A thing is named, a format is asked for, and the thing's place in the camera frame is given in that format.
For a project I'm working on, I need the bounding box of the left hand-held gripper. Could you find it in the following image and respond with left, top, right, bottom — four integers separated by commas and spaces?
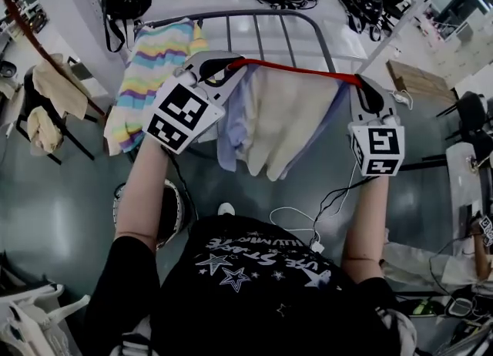
142, 50, 248, 156

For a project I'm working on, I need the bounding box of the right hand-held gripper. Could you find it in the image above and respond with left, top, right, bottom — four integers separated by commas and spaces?
347, 74, 406, 177

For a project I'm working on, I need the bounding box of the pastel striped clothes garment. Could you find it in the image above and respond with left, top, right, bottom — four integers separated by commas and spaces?
103, 18, 210, 156

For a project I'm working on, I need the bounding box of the light blue clothes shirt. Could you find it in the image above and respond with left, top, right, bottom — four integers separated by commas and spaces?
216, 67, 350, 179

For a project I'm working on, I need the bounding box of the red clothes hanger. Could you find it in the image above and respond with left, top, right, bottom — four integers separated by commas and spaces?
229, 59, 364, 88

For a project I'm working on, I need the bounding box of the cream clothes garment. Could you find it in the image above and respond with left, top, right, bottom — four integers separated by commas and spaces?
241, 65, 342, 183

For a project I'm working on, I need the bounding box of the white round laundry basket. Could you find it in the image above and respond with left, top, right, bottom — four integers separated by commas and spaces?
112, 178, 186, 248

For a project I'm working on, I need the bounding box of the person's right forearm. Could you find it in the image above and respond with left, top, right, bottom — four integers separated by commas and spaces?
341, 175, 391, 284

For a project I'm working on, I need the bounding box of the black shoulder bag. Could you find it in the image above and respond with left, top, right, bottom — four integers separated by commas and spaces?
99, 0, 153, 54

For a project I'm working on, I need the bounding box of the another person's forearm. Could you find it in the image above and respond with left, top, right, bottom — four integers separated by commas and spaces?
473, 230, 493, 282

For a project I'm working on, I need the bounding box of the person's left forearm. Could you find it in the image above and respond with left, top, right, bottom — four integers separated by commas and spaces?
114, 136, 171, 252

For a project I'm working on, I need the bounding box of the cardboard box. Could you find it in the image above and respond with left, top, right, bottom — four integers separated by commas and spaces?
386, 59, 457, 103

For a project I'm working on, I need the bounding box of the grey metal drying rack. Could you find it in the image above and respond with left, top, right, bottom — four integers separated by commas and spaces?
135, 8, 338, 75

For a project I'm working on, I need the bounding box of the black office chair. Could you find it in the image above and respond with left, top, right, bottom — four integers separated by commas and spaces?
436, 90, 493, 143

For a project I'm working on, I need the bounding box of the white side table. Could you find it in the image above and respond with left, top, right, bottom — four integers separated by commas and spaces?
445, 142, 487, 240

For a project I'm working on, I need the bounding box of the beige cloth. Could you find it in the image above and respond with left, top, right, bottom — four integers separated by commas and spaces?
32, 52, 92, 121
25, 105, 65, 156

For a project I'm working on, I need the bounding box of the black metal folding chair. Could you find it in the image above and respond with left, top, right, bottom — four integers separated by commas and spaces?
14, 55, 102, 166

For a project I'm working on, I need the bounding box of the dark red pole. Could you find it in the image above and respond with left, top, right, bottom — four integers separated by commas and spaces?
0, 0, 107, 118

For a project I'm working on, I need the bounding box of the white garment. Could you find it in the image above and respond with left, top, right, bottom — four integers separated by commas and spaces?
381, 239, 493, 294

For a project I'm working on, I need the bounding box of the person's black star-print t-shirt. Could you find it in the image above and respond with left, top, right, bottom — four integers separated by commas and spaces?
82, 213, 406, 356

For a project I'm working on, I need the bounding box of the white tote bag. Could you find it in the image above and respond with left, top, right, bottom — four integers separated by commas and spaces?
0, 282, 92, 356

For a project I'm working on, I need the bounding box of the black cable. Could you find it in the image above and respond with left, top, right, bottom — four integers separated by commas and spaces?
312, 175, 381, 232

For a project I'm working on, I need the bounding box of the white cable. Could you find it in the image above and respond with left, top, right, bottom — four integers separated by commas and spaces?
268, 160, 359, 250

